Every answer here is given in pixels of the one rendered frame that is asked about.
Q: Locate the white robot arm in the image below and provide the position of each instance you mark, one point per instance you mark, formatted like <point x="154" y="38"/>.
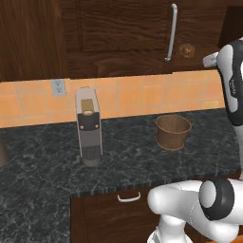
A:
<point x="177" y="205"/>

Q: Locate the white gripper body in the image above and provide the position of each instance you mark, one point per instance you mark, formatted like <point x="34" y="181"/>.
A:
<point x="210" y="59"/>

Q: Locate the brown basket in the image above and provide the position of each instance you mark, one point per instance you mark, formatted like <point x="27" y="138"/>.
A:
<point x="172" y="133"/>

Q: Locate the grey coffee machine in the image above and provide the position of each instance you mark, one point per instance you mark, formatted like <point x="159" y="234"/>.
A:
<point x="89" y="129"/>

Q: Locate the dark wood drawer front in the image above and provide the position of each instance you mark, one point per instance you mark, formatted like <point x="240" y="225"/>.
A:
<point x="107" y="221"/>

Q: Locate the grey wall outlet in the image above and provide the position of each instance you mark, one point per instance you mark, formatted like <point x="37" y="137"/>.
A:
<point x="59" y="87"/>

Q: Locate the dark wood plain cabinet door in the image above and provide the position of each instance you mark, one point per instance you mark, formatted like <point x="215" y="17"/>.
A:
<point x="31" y="38"/>

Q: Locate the brown round object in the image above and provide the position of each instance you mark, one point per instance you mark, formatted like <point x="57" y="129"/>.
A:
<point x="187" y="50"/>

